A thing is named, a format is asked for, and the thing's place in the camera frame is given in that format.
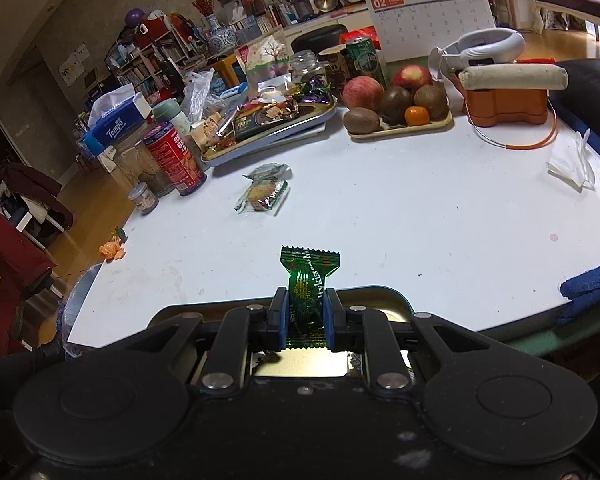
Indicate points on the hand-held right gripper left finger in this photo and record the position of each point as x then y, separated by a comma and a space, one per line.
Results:
280, 317

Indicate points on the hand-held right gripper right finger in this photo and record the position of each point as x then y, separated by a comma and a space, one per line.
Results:
332, 317

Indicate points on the green candy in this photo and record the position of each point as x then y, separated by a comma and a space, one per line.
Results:
307, 280

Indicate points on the gold metal tray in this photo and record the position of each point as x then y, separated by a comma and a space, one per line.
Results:
380, 300

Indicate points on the metal tray with snacks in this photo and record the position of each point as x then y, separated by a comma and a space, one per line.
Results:
290, 132

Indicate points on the clear packet with round pastry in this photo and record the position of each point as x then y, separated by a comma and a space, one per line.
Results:
262, 197

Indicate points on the silver snack packet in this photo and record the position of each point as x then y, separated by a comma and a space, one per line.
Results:
267, 172

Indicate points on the small lidded jar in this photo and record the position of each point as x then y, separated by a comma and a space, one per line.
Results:
144, 199

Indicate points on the orange peel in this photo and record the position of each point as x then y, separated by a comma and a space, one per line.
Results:
111, 249

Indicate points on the red tin can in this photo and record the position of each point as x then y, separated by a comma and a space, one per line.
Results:
177, 160

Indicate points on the beige fruit tray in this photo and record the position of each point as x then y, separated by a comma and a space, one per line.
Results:
400, 131

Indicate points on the brown kiwi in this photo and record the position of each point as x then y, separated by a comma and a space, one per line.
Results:
361, 121

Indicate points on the bin with plastic bag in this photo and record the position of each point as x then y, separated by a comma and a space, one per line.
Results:
80, 305

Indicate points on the tall glass jar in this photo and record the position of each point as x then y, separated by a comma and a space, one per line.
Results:
137, 167

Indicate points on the small tangerine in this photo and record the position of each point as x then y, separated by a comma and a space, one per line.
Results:
417, 116

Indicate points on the dark brown round fruit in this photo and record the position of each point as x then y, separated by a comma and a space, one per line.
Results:
431, 101
396, 105

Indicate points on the pink peach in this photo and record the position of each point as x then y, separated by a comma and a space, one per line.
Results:
412, 77
362, 92

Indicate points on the pale green mug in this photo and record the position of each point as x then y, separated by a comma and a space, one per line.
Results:
172, 116

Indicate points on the clear plastic bag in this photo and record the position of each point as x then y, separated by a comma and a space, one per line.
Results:
198, 92

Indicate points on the dark drink can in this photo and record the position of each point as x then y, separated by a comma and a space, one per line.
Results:
336, 70

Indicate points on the clear glass jar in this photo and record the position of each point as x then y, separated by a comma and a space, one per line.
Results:
307, 67

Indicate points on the blue tissue box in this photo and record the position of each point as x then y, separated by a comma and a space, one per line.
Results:
115, 127

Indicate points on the snack bag with tree print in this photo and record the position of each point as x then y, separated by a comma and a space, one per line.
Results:
262, 62

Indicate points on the green drink can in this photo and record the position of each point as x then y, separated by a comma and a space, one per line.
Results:
366, 62

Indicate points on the blue table edge cover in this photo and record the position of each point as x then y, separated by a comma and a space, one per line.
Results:
592, 290

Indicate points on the red cloth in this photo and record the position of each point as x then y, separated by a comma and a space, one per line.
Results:
10, 280

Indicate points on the black stool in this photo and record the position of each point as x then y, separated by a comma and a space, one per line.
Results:
320, 37

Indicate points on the dark jacket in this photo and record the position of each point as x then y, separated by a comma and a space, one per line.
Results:
30, 187

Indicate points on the red box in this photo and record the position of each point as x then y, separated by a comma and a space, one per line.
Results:
357, 36

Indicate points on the crumpled white tissue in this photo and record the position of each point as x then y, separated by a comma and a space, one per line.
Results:
572, 165

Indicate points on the blue and white vase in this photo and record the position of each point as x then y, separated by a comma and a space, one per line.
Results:
221, 37

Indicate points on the bookshelf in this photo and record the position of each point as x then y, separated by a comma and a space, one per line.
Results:
147, 62

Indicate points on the beige rolled cloth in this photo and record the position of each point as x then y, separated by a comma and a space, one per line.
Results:
510, 77

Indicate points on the desk calendar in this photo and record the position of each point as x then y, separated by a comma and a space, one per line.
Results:
435, 22

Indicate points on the white neck massager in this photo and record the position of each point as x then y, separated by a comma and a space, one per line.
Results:
485, 42

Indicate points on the red flowers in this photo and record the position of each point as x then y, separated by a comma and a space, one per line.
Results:
204, 5

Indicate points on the purple ball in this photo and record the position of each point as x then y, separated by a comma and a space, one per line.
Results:
135, 17

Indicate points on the black leather sofa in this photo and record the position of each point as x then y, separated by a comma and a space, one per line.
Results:
595, 80

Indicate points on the wall poster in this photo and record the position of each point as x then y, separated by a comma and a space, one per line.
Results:
75, 64

